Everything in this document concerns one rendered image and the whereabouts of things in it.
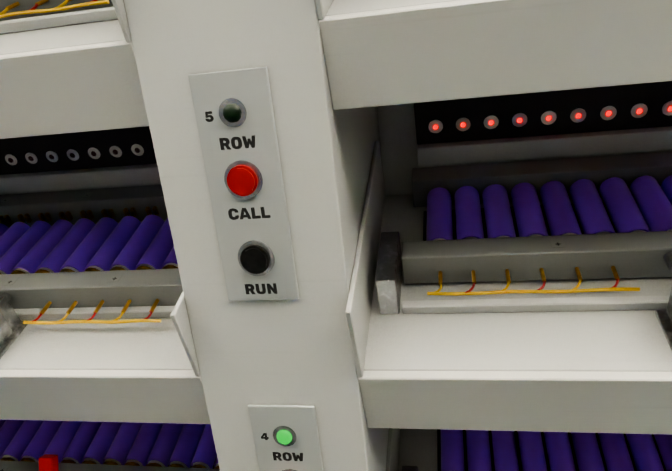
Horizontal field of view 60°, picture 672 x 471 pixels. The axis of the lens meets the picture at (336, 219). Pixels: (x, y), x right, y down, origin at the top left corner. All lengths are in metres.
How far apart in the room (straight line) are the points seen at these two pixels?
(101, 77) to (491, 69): 0.19
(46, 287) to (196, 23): 0.23
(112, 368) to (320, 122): 0.21
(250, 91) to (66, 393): 0.23
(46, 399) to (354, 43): 0.30
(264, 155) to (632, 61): 0.17
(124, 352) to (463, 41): 0.28
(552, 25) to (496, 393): 0.19
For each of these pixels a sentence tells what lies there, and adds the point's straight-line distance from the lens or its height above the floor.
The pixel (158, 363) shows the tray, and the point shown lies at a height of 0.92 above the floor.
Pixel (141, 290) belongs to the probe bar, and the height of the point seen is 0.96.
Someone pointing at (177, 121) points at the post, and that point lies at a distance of 0.31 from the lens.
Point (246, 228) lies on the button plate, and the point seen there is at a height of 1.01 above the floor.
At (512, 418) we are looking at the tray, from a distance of 0.36.
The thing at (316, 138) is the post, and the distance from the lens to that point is 0.29.
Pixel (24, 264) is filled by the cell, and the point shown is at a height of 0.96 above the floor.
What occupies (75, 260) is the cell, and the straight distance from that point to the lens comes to 0.47.
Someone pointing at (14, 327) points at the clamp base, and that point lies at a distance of 0.47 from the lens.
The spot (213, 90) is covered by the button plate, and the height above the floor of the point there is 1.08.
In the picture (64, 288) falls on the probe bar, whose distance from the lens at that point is 0.44.
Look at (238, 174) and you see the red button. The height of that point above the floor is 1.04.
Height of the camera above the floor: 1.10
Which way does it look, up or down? 18 degrees down
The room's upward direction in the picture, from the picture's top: 6 degrees counter-clockwise
